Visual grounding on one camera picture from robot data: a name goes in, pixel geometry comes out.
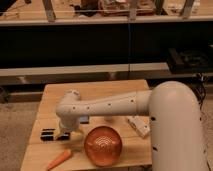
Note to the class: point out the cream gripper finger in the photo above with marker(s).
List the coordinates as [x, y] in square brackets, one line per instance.
[79, 131]
[59, 134]

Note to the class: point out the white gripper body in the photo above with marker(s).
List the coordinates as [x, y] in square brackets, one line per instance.
[69, 124]

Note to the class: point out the black whiteboard eraser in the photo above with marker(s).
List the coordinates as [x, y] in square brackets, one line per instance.
[47, 134]

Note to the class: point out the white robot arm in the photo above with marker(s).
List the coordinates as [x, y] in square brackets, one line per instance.
[177, 140]

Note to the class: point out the blue object on table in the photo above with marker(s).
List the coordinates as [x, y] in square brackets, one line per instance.
[84, 120]

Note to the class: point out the orange toy carrot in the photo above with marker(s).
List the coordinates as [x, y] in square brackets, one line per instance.
[59, 159]

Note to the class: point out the orange plastic colander bowl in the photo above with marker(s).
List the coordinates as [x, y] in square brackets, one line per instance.
[103, 146]

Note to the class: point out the long wooden shelf rack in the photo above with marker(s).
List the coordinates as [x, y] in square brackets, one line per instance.
[43, 41]

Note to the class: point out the black equipment on shelf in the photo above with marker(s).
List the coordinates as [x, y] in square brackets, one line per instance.
[190, 61]

